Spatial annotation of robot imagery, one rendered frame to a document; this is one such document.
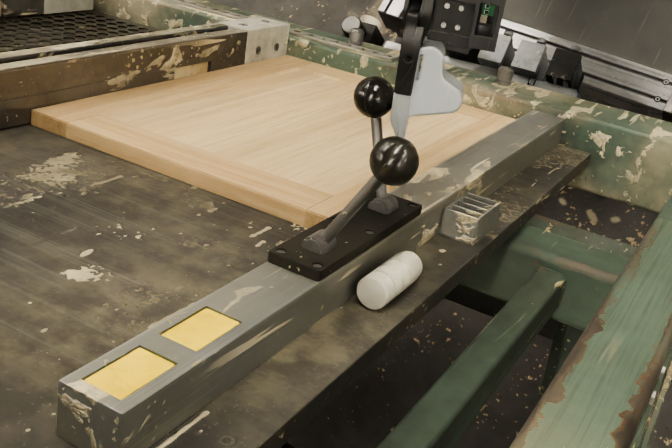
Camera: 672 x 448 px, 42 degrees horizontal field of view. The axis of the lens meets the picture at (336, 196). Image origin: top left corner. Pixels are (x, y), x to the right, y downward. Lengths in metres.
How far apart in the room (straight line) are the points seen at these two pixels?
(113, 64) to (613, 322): 0.72
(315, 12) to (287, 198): 1.80
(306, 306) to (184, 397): 0.15
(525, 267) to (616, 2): 1.28
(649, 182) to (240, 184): 0.65
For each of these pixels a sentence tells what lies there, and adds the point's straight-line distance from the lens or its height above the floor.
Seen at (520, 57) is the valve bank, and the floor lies 0.76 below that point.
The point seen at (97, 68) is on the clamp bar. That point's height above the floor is 1.29.
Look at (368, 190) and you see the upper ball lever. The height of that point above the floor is 1.51.
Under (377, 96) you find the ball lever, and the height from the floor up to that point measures 1.45.
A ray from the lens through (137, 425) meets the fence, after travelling 0.53.
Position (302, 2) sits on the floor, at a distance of 2.69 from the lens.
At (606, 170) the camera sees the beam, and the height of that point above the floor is 0.87.
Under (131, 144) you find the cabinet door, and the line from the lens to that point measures 0.99.
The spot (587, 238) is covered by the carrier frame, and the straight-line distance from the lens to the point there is 2.02.
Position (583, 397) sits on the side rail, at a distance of 0.60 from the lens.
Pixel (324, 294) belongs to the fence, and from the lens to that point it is 0.69.
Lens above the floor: 2.12
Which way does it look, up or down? 63 degrees down
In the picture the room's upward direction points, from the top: 43 degrees counter-clockwise
